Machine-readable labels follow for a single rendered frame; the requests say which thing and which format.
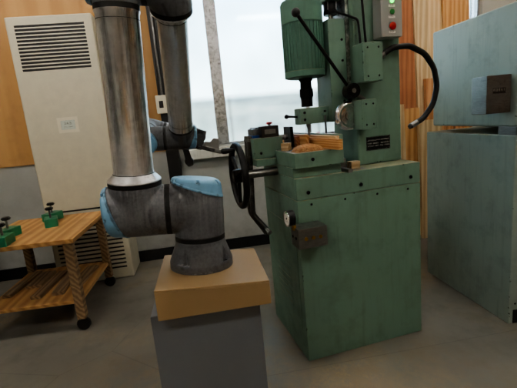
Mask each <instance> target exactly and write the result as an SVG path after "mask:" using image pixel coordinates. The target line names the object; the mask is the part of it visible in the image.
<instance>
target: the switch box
mask: <svg viewBox="0 0 517 388"><path fill-rule="evenodd" d="M389 5H395V7H389ZM391 8H393V9H394V10H395V13H394V14H393V15H395V18H389V15H390V13H389V10H390V9H391ZM372 16H373V39H374V40H384V39H395V38H398V37H401V36H402V0H394V2H393V3H392V4H391V3H390V2H389V0H372ZM391 22H395V23H396V28H395V29H394V30H391V29H390V28H389V25H390V23H391ZM389 31H395V33H389Z"/></svg>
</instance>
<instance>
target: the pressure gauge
mask: <svg viewBox="0 0 517 388"><path fill-rule="evenodd" d="M283 217H284V222H285V225H286V226H287V227H289V226H292V230H293V231H295V228H296V217H295V213H294V211H293V210H288V211H284V214H283ZM286 218H287V219H286Z"/></svg>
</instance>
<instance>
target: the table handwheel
mask: <svg viewBox="0 0 517 388"><path fill-rule="evenodd" d="M230 148H234V149H235V151H236V152H237V154H238V159H239V161H240V166H241V168H240V169H239V168H238V166H237V164H236V162H235V152H232V153H229V154H228V168H229V175H230V181H231V186H232V192H233V195H234V197H235V201H236V203H237V205H238V207H239V208H241V209H246V208H247V207H248V204H249V200H250V179H252V178H258V177H263V176H274V175H278V173H279V171H278V168H277V167H271V168H264V169H253V170H248V164H247V161H246V157H245V153H244V151H243V149H242V147H241V146H240V145H239V144H238V143H237V142H233V143H232V144H231V146H230ZM242 182H243V201H242ZM237 184H238V185H237Z"/></svg>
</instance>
